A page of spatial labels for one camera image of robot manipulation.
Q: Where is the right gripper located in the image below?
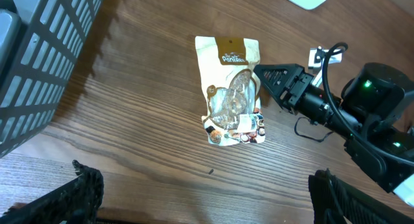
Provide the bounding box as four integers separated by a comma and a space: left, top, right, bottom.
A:
254, 64, 314, 115

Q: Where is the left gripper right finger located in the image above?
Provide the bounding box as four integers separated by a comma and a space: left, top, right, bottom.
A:
308, 170, 413, 224

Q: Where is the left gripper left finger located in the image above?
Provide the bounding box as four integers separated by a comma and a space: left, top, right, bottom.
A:
1, 160, 104, 224

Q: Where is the beige snack pouch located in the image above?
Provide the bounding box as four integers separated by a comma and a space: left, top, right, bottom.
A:
195, 36, 265, 146

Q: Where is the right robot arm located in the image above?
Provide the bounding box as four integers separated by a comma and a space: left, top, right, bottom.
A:
254, 63, 413, 205

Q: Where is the grey plastic shopping basket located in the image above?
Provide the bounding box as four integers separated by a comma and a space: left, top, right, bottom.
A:
1, 0, 104, 156

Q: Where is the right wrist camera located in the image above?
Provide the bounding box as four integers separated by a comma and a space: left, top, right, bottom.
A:
308, 47, 343, 87

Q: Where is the right black cable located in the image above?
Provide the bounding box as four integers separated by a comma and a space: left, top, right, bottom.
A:
292, 41, 414, 168

